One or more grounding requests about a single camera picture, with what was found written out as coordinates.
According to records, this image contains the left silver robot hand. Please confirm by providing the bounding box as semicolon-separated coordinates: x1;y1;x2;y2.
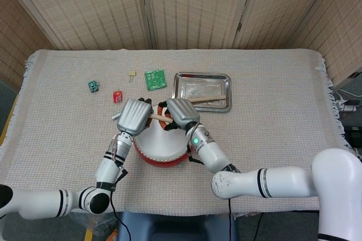
117;98;154;136

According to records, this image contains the large green circuit board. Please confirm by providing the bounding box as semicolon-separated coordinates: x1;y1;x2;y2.
144;68;169;92

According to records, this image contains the white power strip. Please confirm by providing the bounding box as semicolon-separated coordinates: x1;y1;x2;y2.
338;95;357;113

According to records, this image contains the stainless steel tray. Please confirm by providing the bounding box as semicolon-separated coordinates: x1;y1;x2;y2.
171;72;232;113

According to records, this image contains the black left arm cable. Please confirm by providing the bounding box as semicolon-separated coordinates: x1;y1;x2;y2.
110;187;132;241

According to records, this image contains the small red drum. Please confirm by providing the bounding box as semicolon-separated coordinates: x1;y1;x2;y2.
132;104;196;168

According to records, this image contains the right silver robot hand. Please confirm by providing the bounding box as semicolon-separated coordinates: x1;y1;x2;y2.
157;98;201;132

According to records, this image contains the clear plastic bag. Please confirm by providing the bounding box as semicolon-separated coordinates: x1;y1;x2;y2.
69;212;119;239

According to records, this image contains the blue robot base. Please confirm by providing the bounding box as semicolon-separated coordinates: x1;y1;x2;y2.
117;212;238;241

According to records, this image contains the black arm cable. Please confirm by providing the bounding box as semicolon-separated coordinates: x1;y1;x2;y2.
227;197;233;241
110;187;132;241

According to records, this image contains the woven folding screen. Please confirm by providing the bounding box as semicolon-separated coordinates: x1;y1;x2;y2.
0;0;362;91

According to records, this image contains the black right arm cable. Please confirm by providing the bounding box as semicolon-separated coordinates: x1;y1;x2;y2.
227;197;233;241

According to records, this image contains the black box device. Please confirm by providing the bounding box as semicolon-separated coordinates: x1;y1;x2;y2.
343;126;362;148

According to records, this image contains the wooden drumstick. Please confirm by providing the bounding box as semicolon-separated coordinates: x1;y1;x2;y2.
149;113;174;124
188;95;226;103

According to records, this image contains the beige woven tablecloth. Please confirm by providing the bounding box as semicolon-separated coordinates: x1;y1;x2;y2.
0;48;357;219

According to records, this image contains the black floor cable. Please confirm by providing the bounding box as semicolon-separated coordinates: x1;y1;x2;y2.
253;212;264;241

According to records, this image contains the small green electronic module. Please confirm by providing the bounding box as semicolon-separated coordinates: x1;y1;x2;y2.
87;80;101;93

